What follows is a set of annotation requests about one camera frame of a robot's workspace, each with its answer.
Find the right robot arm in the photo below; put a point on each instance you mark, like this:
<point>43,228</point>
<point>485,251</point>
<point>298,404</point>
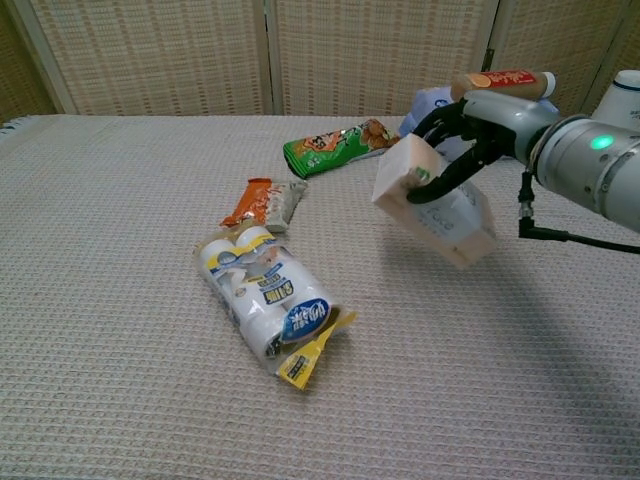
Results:
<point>595,165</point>

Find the woven folding screen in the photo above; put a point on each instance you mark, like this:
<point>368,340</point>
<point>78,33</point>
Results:
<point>160,55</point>

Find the pink facial tissue pack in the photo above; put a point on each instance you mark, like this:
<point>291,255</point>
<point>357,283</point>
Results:
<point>400,180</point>

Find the blue tissue pack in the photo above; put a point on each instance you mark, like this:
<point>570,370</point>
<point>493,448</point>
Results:
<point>425,102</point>

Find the white toilet roll pack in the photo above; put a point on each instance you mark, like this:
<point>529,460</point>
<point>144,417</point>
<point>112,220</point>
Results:
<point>260,295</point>

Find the green snack bag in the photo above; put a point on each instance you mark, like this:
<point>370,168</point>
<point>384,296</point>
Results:
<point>335,150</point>

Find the stack of white paper cups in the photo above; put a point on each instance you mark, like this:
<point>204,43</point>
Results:
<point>622,97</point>

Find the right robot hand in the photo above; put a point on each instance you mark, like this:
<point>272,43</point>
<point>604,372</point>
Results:
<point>505,122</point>

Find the red label milk tea bottle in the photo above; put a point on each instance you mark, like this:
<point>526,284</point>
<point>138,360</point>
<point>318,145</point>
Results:
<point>505,82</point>

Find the beige woven tablecloth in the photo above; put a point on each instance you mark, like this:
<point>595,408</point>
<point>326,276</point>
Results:
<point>125,300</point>

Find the orange snack bar wrapper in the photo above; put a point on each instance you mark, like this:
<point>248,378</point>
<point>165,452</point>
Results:
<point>257,205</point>

